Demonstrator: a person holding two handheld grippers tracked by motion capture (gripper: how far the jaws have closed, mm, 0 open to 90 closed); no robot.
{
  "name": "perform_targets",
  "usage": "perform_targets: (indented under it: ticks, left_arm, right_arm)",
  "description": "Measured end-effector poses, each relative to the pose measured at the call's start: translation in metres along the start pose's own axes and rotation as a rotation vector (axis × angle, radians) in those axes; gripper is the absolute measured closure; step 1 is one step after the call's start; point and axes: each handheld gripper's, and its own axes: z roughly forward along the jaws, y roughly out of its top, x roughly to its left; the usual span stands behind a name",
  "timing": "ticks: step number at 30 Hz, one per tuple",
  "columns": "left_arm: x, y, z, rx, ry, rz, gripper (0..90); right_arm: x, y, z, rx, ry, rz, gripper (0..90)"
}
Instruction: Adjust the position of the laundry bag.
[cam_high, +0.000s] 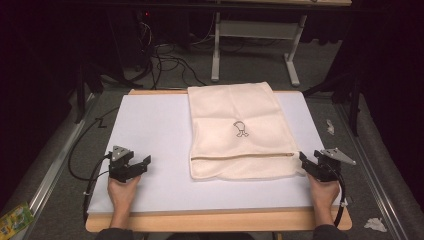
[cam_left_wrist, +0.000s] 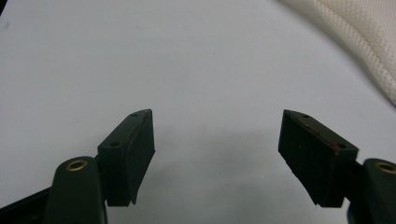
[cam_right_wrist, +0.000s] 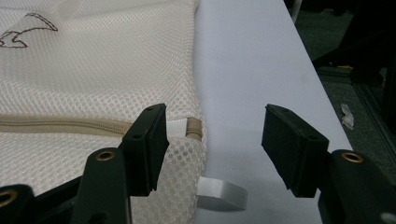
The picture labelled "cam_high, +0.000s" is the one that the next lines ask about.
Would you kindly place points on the large crumpled white tissue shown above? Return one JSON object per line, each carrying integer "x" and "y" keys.
{"x": 376, "y": 225}

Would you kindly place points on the small crumpled white tissue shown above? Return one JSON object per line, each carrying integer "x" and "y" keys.
{"x": 330, "y": 127}

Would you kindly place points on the green printed packet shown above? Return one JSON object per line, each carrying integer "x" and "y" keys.
{"x": 13, "y": 221}

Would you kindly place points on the person's right hand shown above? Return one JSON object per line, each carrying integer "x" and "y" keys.
{"x": 323, "y": 196}

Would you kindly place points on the black metal stand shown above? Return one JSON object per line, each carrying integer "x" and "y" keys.
{"x": 80, "y": 93}
{"x": 355, "y": 106}

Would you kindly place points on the silver metal rail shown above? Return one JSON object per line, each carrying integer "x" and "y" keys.
{"x": 366, "y": 173}
{"x": 55, "y": 166}

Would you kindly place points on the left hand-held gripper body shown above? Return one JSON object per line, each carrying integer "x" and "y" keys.
{"x": 119, "y": 166}

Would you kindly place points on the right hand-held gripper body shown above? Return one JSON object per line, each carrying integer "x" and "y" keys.
{"x": 330, "y": 168}

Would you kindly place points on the white metal desk frame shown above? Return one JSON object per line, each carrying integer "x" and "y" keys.
{"x": 216, "y": 50}

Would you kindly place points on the white foam board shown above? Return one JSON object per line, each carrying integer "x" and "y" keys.
{"x": 150, "y": 133}

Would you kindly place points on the cream mesh laundry bag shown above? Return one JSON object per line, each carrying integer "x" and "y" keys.
{"x": 233, "y": 103}

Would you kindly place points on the person's left hand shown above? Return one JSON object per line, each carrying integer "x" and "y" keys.
{"x": 121, "y": 196}

